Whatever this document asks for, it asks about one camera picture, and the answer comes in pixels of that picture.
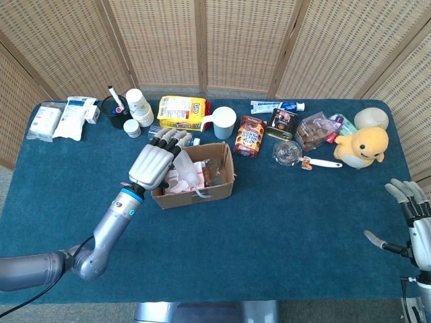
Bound light blue mug white handle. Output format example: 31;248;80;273
201;106;238;140

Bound woven rattan folding screen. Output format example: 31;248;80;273
0;0;431;182

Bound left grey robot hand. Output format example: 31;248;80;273
128;127;192;191

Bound gold meat tin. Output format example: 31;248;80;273
265;108;299;141

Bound small white jar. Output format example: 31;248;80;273
123;119;142;139

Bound blue felt table cover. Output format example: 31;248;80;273
0;98;418;306

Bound black mesh pen holder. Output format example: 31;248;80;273
100;95;133;131

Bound white marker black cap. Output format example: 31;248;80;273
107;85;125;112

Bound clear box brown capsules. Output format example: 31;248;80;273
294;111;337;152

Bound translucent squeeze wash bottle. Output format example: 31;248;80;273
173;149;213;199

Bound brown cardboard box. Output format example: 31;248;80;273
150;141;236;210

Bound clear plastic water bottle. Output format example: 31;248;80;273
147;124;202;147

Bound small green carton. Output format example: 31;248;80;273
336;116;358;137

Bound white blue toothpaste tube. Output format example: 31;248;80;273
250;100;306;114

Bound yellow plush toy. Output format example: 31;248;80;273
333;127;390;170

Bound white bag blue print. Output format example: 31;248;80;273
52;96;98;141

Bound pink wet wipes pack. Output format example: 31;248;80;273
164;161;206;195

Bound grey robot torso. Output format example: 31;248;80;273
133;300;280;323

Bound small white box black print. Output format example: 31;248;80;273
84;104;101;124

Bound brown cookie pack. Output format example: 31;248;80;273
234;115;267;159

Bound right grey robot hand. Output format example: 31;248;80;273
363;178;431;270

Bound yellow snack bag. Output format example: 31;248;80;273
157;96;211;132

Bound stack of paper cups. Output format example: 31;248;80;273
125;88;155;128

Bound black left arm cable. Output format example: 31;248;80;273
0;235;95;319

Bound steel scrubber white handle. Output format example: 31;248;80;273
272;140;343;169

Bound bread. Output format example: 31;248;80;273
201;157;225;188

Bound clear pack white pads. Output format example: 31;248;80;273
26;102;67;143

